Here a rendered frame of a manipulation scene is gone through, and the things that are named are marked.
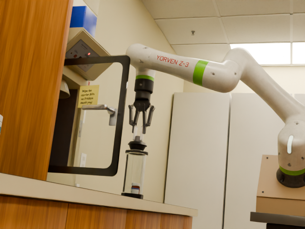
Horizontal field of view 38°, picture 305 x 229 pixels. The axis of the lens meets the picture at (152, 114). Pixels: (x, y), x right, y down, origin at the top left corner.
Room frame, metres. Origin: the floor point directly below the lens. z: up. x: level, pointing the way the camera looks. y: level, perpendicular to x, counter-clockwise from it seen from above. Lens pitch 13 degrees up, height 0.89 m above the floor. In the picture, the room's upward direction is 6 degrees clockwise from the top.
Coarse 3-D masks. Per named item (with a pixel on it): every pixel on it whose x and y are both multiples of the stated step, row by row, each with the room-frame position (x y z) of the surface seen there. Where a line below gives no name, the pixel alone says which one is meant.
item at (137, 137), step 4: (136, 136) 2.03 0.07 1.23; (136, 140) 2.03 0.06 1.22; (128, 144) 2.05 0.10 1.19; (132, 144) 2.01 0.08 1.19; (136, 144) 2.00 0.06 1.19; (140, 144) 2.00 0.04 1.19; (144, 144) 2.01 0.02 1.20; (132, 148) 2.01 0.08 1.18; (136, 148) 2.01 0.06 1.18; (140, 148) 2.01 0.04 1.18; (144, 148) 2.03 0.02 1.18
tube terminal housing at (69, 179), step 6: (78, 0) 1.61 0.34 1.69; (48, 174) 1.59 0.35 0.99; (54, 174) 1.63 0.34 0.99; (60, 174) 1.67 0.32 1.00; (66, 174) 1.71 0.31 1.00; (72, 174) 1.76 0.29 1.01; (48, 180) 1.59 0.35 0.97; (54, 180) 1.63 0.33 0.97; (60, 180) 1.68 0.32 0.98; (66, 180) 1.72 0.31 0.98; (72, 180) 1.76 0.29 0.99
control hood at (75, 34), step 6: (72, 30) 1.46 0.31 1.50; (78, 30) 1.46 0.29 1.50; (84, 30) 1.46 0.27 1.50; (72, 36) 1.46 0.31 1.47; (78, 36) 1.47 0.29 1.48; (84, 36) 1.49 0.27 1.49; (90, 36) 1.51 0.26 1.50; (72, 42) 1.48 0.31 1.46; (84, 42) 1.52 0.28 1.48; (90, 42) 1.54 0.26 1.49; (96, 42) 1.56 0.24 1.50; (66, 48) 1.49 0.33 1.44; (96, 48) 1.59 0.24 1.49; (102, 48) 1.62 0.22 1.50; (102, 54) 1.65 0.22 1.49; (108, 54) 1.68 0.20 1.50
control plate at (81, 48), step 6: (78, 42) 1.50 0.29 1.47; (72, 48) 1.50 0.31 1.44; (78, 48) 1.52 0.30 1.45; (84, 48) 1.55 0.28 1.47; (90, 48) 1.57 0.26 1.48; (66, 54) 1.51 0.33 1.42; (72, 54) 1.53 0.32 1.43; (78, 54) 1.55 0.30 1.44; (84, 54) 1.58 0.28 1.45; (90, 54) 1.60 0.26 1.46; (96, 54) 1.62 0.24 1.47
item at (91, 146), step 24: (72, 72) 1.45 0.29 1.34; (96, 72) 1.41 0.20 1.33; (120, 72) 1.37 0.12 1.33; (72, 96) 1.44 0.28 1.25; (120, 96) 1.36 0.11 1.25; (72, 120) 1.44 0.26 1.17; (96, 120) 1.39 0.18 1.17; (120, 120) 1.36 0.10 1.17; (72, 144) 1.43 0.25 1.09; (96, 144) 1.39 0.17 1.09; (120, 144) 1.36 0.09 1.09; (48, 168) 1.47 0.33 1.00; (72, 168) 1.42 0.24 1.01; (96, 168) 1.39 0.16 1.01
